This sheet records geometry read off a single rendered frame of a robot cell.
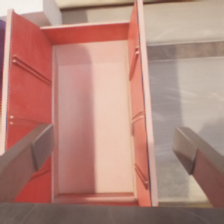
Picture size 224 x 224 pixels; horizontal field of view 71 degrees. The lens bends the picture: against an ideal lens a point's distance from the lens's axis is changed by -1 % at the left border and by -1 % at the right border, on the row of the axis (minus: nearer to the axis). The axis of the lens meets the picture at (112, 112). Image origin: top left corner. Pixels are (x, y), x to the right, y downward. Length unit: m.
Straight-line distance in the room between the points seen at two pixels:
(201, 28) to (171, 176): 0.34
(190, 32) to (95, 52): 0.22
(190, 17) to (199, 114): 0.23
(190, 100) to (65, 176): 0.31
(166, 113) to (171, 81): 0.07
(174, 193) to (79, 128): 0.23
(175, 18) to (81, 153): 0.37
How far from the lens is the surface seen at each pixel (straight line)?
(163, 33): 0.42
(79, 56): 0.38
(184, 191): 0.38
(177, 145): 0.17
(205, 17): 0.48
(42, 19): 0.36
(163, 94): 0.36
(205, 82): 0.41
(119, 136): 0.34
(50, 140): 0.16
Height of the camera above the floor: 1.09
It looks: 82 degrees down
